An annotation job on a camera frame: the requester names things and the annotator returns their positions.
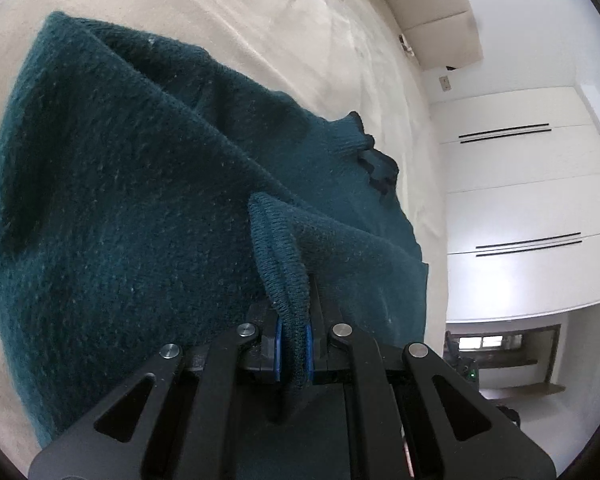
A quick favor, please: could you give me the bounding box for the bed with beige sheet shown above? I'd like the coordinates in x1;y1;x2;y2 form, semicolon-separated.
0;0;448;466

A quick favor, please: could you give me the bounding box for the black wardrobe handle bar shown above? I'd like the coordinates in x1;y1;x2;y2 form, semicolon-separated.
476;240;584;257
475;232;582;250
460;128;552;144
458;123;551;139

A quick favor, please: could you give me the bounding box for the small window with dark frame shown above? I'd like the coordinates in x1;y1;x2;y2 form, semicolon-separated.
458;335;524;353

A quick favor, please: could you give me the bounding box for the teal knit sweater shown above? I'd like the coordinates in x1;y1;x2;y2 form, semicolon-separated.
0;10;431;480

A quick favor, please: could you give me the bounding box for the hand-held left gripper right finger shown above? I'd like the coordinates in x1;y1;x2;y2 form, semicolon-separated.
305;285;557;480

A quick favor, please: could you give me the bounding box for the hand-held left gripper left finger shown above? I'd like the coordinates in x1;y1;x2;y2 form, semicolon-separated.
27;304;284;480

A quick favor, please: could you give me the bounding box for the black device with green light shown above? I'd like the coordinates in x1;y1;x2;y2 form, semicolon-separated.
445;330;481;391

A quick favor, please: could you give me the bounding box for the beige upholstered headboard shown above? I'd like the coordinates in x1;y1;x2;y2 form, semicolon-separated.
365;0;483;68

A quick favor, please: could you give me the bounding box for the white wardrobe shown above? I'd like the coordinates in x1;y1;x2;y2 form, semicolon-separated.
427;85;600;323

